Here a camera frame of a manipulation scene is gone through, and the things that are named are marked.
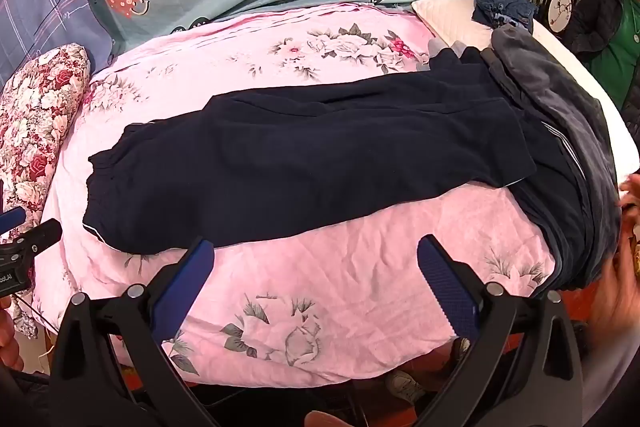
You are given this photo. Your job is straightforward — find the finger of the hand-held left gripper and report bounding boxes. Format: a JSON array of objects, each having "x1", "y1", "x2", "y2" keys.
[
  {"x1": 0, "y1": 219, "x2": 63, "y2": 260},
  {"x1": 0, "y1": 207, "x2": 27, "y2": 235}
]

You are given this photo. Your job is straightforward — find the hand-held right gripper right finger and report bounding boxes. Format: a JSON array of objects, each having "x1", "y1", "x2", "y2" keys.
[{"x1": 416, "y1": 234, "x2": 583, "y2": 427}]

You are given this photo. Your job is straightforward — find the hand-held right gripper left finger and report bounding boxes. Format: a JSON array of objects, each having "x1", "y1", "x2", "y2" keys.
[{"x1": 50, "y1": 237, "x2": 218, "y2": 427}]

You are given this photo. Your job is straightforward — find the navy white-striped pants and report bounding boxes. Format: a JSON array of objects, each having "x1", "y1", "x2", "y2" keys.
[{"x1": 425, "y1": 47, "x2": 608, "y2": 305}]

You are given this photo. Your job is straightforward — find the grey pants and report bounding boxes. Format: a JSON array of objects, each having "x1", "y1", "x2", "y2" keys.
[{"x1": 490, "y1": 24, "x2": 623, "y2": 293}]

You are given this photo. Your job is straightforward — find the person's left hand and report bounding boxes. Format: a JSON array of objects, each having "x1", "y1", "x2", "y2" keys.
[{"x1": 0, "y1": 296, "x2": 25, "y2": 370}]

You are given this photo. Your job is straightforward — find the person's right hand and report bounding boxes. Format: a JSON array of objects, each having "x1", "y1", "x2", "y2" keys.
[{"x1": 304, "y1": 410, "x2": 347, "y2": 427}]

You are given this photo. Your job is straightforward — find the pink floral bed sheet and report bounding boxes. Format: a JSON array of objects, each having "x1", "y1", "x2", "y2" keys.
[{"x1": 35, "y1": 4, "x2": 558, "y2": 388}]

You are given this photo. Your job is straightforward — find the red floral pillow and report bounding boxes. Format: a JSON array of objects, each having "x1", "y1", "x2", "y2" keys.
[{"x1": 0, "y1": 42, "x2": 93, "y2": 340}]

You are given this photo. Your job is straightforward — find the blue plaid pillow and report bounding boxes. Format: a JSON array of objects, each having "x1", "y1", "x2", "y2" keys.
[{"x1": 0, "y1": 0, "x2": 121, "y2": 92}]

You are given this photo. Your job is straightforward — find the blue denim clothing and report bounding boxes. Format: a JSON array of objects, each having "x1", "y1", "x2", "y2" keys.
[{"x1": 472, "y1": 0, "x2": 536, "y2": 32}]

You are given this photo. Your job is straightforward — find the white decorative plate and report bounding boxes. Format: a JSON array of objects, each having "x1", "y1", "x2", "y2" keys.
[{"x1": 547, "y1": 0, "x2": 576, "y2": 28}]

